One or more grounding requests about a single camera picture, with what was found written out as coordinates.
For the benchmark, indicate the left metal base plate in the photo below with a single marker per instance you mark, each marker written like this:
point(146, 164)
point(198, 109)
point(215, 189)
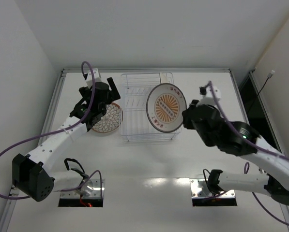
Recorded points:
point(93, 190)

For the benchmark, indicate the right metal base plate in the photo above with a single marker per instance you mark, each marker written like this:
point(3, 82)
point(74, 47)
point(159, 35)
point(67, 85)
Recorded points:
point(199, 190)

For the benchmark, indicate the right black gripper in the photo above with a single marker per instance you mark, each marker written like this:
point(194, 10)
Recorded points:
point(189, 116)

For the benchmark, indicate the metal base plate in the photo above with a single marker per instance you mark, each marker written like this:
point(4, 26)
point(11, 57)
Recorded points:
point(93, 190)
point(199, 190)

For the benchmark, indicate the white wire dish rack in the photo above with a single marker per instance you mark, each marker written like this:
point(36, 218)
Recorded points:
point(135, 126)

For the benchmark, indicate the black cable white plug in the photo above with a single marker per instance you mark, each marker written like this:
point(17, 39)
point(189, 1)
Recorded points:
point(270, 74)

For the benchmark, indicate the sunburst pattern plate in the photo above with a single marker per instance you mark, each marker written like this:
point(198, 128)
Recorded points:
point(164, 107)

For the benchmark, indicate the floral orange-rim plate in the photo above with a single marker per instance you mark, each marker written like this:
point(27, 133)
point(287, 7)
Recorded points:
point(163, 78)
point(110, 121)

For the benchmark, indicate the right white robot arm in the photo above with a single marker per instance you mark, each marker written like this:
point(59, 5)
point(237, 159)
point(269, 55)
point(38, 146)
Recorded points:
point(241, 140)

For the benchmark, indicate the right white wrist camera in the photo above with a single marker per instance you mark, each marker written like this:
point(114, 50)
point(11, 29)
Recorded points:
point(210, 95)

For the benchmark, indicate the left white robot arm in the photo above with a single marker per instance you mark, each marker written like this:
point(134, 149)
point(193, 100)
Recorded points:
point(32, 173)

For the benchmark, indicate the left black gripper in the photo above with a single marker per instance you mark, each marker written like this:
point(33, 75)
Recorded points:
point(96, 116)

